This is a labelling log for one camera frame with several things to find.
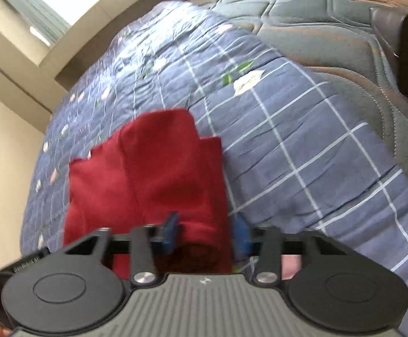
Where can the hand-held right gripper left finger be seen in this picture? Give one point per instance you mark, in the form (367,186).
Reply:
(171,232)

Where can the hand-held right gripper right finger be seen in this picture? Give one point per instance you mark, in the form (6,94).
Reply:
(241,236)

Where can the red garment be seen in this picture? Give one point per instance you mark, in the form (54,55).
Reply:
(162,168)

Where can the blue plaid floral quilt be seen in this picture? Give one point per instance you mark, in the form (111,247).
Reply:
(295,154)

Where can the grey quilted mattress pad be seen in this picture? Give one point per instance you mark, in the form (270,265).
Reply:
(330,31)

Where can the teal window curtain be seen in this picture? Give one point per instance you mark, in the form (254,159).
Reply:
(32,14)

